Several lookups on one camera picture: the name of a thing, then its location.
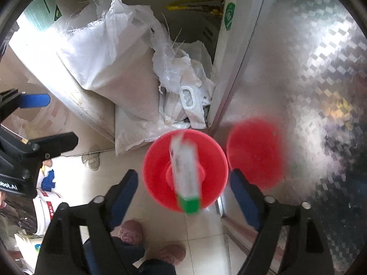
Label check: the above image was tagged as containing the red plastic bin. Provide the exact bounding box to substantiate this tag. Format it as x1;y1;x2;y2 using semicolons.
142;129;229;214

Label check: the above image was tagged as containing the large white woven sack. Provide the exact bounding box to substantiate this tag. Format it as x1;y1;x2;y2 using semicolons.
56;0;161;121

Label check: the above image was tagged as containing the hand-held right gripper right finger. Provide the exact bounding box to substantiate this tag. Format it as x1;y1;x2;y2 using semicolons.
229;168;336;275

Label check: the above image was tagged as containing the blue cloth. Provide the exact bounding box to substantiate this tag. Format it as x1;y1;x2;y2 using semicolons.
41;170;56;190

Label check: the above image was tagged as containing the flat white woven sack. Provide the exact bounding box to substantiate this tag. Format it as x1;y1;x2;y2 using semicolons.
115;103;192;157

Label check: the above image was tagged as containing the patterned steel cabinet door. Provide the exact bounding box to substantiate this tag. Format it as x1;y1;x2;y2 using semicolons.
208;0;367;275

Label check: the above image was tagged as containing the white tube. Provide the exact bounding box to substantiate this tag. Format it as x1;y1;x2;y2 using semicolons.
169;133;201;215

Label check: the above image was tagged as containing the white plastic bucket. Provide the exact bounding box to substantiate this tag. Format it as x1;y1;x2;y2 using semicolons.
31;189;68;235

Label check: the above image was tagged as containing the green round sticker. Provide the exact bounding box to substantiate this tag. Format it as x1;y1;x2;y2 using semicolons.
224;2;236;31

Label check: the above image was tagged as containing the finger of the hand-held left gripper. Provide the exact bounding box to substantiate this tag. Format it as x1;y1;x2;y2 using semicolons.
0;89;51;122
21;132;79;159

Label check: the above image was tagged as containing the green paper label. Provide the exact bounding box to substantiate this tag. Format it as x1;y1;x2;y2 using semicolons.
24;0;63;31

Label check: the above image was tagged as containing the white plastic handle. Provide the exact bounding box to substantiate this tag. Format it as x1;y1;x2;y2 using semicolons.
179;86;198;111

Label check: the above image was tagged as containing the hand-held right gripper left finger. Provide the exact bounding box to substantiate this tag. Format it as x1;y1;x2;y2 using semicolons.
34;170;139;275

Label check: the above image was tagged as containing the yellow gas pipe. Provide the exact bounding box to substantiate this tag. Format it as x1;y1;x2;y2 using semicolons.
167;2;222;15

